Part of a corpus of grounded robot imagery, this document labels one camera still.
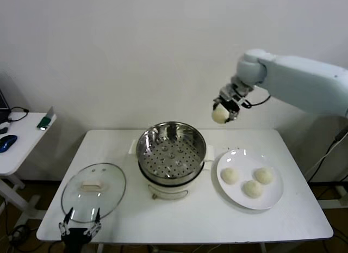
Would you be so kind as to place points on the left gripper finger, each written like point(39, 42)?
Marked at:
point(65, 225)
point(96, 224)

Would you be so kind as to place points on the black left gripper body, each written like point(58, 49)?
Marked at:
point(76, 236)

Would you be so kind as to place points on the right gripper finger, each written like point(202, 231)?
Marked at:
point(218, 100)
point(235, 114)

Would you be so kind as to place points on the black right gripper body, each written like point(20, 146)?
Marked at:
point(235, 100)

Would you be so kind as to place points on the white steamed baozi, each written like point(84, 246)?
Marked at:
point(230, 176)
point(219, 115)
point(263, 175)
point(253, 188)

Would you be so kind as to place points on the glass pot lid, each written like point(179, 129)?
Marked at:
point(108, 190)

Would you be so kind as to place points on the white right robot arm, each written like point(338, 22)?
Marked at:
point(299, 81)

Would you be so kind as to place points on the steel steamer basket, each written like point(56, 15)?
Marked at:
point(152, 144)

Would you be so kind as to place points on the white electric cooking pot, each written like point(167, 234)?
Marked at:
point(168, 191)

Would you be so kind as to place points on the white side table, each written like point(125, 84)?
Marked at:
point(24, 147)

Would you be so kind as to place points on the white round plate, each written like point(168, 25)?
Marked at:
point(266, 198)

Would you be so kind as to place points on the blue computer mouse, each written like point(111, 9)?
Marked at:
point(7, 142)

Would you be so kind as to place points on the green and white phone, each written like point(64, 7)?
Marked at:
point(44, 122)

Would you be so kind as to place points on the small black gadget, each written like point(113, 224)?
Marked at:
point(2, 131)

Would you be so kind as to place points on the small white gadget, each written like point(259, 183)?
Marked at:
point(4, 125)

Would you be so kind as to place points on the white stand base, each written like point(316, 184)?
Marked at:
point(333, 202)

